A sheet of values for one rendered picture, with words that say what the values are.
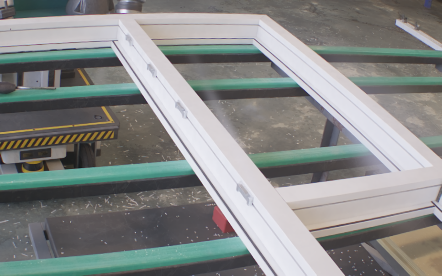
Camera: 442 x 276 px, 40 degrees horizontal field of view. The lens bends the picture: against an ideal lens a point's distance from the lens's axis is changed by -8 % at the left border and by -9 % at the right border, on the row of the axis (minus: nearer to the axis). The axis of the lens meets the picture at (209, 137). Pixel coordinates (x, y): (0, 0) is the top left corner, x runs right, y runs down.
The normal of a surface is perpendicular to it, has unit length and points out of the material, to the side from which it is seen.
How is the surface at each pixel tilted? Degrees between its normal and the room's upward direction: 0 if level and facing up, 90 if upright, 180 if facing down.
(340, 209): 90
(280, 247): 90
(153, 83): 90
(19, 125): 0
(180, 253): 0
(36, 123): 0
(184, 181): 90
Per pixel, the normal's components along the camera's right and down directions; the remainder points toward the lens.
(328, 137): 0.38, 0.49
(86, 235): 0.15, -0.87
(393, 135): -0.92, 0.07
